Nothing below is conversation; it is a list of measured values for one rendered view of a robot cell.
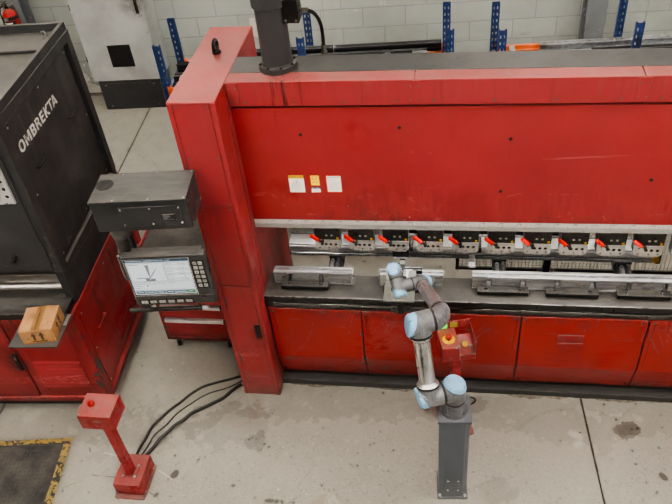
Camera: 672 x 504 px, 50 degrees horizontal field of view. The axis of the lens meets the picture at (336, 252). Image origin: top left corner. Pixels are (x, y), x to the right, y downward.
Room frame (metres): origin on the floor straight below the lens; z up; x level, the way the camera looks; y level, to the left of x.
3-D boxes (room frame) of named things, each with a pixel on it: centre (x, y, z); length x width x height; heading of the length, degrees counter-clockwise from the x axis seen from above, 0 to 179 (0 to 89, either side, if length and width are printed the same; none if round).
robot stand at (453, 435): (2.32, -0.53, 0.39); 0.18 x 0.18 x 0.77; 82
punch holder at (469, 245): (3.14, -0.75, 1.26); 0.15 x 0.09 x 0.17; 78
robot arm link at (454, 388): (2.32, -0.52, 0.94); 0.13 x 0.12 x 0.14; 99
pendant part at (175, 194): (3.04, 0.94, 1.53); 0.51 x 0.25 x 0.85; 84
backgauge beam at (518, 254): (3.42, -0.84, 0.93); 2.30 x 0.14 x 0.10; 78
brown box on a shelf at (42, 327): (3.06, 1.79, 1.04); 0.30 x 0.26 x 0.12; 82
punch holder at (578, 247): (3.02, -1.34, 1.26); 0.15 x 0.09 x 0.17; 78
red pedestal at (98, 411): (2.61, 1.43, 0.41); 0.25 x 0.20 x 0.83; 168
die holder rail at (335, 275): (3.34, 0.15, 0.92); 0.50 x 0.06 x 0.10; 78
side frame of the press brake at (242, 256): (3.60, 0.53, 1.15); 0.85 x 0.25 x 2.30; 168
